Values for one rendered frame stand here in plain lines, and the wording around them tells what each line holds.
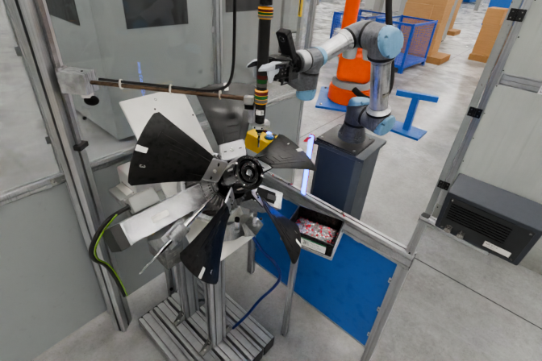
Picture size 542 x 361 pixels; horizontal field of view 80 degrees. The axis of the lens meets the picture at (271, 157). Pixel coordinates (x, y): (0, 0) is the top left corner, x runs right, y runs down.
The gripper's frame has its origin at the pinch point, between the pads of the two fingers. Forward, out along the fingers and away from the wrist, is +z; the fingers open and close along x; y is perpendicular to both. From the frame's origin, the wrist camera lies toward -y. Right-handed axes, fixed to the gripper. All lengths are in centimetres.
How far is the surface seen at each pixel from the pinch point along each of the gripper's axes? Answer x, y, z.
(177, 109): 37.8, 25.6, 3.6
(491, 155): -60, 78, -182
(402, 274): -54, 80, -37
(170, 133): 9.3, 18.1, 25.2
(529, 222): -79, 32, -33
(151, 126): 11.9, 15.6, 29.5
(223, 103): 16.8, 18.0, -2.0
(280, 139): 6.7, 36.7, -24.3
